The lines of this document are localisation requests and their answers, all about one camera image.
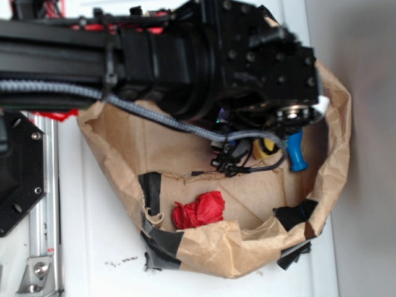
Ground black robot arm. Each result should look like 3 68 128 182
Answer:
1 1 323 127

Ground metal corner bracket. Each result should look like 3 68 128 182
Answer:
15 256 56 296

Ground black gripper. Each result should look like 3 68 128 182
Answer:
213 1 324 127

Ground grey braided cable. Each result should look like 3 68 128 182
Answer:
0 79 288 176

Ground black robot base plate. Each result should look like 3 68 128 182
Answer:
1 111 46 238

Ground blue plastic bottle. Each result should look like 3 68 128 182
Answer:
287 130 308 172

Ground crumpled red paper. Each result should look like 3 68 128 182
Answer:
172 191 225 230

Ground brown paper bag bin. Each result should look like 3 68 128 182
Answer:
77 63 352 278

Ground yellow green sponge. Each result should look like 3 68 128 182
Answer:
252 139 279 160

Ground aluminium rail profile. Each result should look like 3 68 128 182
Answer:
28 113 64 296

